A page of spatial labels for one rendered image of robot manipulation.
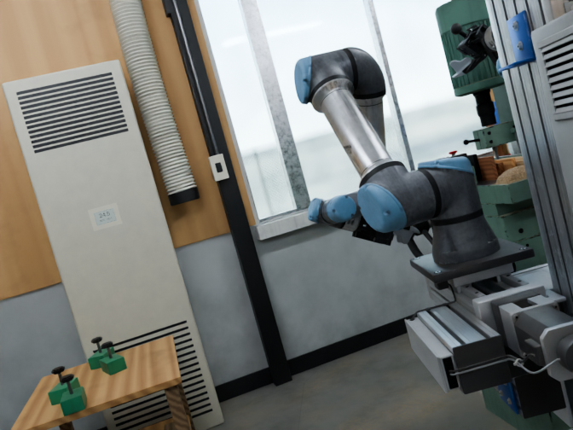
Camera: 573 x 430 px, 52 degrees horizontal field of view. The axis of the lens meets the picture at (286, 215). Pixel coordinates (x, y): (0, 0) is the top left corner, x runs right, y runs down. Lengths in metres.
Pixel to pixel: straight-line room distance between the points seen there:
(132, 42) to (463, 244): 2.11
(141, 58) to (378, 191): 1.94
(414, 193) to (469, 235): 0.16
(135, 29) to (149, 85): 0.28
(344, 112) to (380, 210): 0.29
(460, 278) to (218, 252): 2.00
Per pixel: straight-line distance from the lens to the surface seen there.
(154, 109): 2.96
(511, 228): 1.94
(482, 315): 1.21
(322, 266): 3.31
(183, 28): 3.17
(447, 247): 1.37
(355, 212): 1.69
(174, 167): 2.93
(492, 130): 2.13
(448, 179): 1.34
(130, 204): 2.81
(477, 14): 2.11
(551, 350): 1.03
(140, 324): 2.86
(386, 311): 3.49
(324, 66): 1.51
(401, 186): 1.29
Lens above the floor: 1.13
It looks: 5 degrees down
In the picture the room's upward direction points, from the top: 15 degrees counter-clockwise
